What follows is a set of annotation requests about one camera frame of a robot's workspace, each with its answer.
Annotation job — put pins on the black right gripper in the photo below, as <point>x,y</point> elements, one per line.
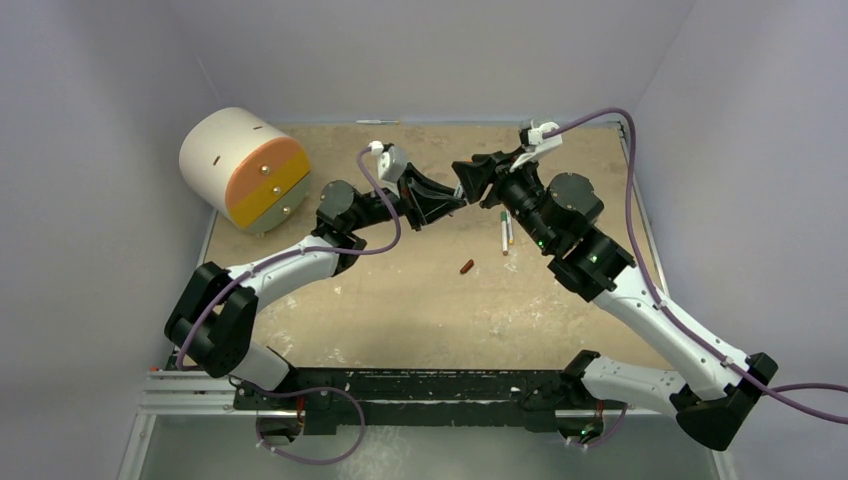
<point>494,182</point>

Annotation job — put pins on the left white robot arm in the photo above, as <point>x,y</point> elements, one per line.
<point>212,324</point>

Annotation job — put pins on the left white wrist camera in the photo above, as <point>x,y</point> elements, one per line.
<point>391,164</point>

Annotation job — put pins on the round cream drawer cabinet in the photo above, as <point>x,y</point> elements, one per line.
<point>221,159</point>

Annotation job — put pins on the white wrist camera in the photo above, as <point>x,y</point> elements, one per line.
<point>391,164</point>
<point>537,139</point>

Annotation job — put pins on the white pen orange tip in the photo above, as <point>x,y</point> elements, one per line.
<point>381,122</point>

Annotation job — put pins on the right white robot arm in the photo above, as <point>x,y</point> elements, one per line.
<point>711,386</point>

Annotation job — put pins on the brown pen cap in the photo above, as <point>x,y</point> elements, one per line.
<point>467,267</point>

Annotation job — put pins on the aluminium frame rail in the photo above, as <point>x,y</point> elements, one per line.
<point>187,427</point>

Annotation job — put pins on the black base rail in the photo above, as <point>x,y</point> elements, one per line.
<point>538,401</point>

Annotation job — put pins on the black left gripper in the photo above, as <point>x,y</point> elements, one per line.
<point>421,207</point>

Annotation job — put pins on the white pen grey tip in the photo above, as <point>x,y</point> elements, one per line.
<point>504,234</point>

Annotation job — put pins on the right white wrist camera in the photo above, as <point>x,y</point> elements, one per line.
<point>537,139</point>

